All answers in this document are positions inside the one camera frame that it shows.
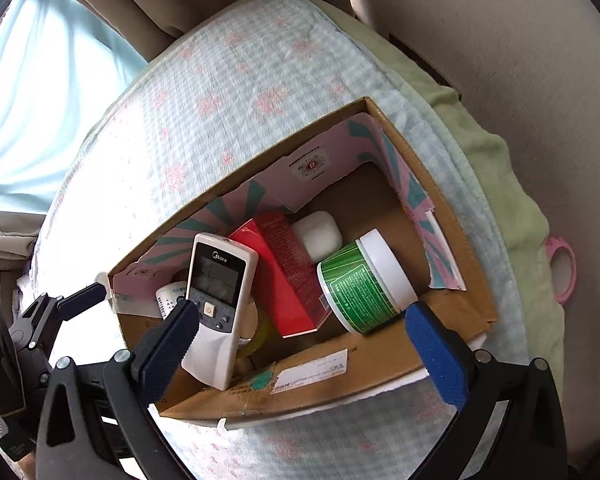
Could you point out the white earbud case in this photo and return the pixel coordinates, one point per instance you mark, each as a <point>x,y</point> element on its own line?
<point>317,235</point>

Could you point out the red carton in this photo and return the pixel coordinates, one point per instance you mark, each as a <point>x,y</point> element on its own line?
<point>280,280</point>

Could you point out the yellow plastic item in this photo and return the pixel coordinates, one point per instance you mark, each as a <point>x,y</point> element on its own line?
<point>263,334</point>

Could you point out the pink tape roll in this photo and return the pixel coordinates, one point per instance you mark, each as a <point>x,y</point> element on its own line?
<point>556,246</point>

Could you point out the light blue cloth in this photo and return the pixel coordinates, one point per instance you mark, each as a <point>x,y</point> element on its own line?
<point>40,110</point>

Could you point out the white remote control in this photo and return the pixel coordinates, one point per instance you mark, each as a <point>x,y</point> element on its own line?
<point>215,270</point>

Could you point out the white pill bottle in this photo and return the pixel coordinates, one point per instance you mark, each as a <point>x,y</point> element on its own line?
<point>169,300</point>

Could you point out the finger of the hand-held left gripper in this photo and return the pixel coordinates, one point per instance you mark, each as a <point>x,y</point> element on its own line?
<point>82,300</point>

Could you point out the green jar with white lid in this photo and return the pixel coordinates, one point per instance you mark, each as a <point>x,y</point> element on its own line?
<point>360,285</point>

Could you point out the printed cardboard box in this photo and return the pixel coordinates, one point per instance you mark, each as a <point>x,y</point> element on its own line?
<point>305,365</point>

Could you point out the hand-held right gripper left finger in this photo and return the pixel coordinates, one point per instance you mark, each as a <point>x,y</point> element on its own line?
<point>165,355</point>

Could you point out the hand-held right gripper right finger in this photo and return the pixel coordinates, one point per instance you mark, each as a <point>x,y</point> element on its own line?
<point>437,355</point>

